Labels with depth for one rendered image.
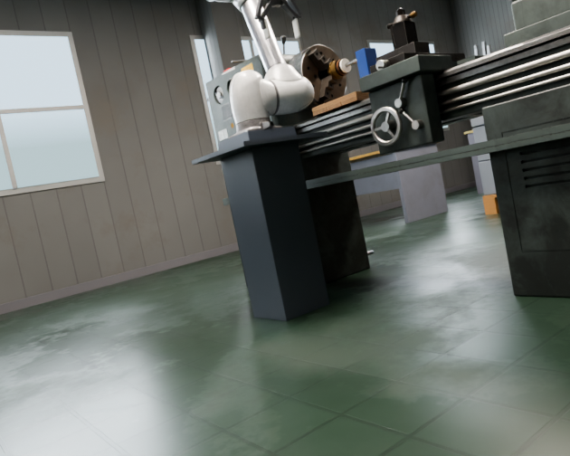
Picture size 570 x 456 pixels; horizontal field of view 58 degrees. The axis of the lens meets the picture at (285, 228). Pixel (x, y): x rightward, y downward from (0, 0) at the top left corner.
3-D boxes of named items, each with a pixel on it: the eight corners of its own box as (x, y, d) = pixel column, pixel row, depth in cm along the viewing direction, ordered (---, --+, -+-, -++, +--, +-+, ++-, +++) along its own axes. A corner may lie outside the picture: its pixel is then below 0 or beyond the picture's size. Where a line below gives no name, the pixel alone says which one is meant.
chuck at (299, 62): (292, 106, 265) (288, 45, 266) (337, 112, 285) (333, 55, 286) (304, 101, 258) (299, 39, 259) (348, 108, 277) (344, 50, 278)
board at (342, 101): (313, 116, 255) (311, 108, 255) (362, 111, 277) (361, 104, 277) (356, 99, 232) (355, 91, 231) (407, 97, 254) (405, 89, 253)
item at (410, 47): (377, 69, 226) (375, 57, 225) (392, 69, 232) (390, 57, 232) (415, 53, 210) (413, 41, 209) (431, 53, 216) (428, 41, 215)
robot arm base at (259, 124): (255, 129, 212) (251, 116, 212) (227, 140, 230) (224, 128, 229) (289, 126, 223) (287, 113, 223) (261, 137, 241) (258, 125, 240)
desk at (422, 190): (356, 220, 647) (346, 162, 642) (451, 210, 537) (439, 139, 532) (314, 232, 605) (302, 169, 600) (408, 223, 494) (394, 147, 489)
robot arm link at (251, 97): (229, 128, 231) (219, 79, 230) (265, 123, 239) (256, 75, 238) (243, 119, 217) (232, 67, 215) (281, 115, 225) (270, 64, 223)
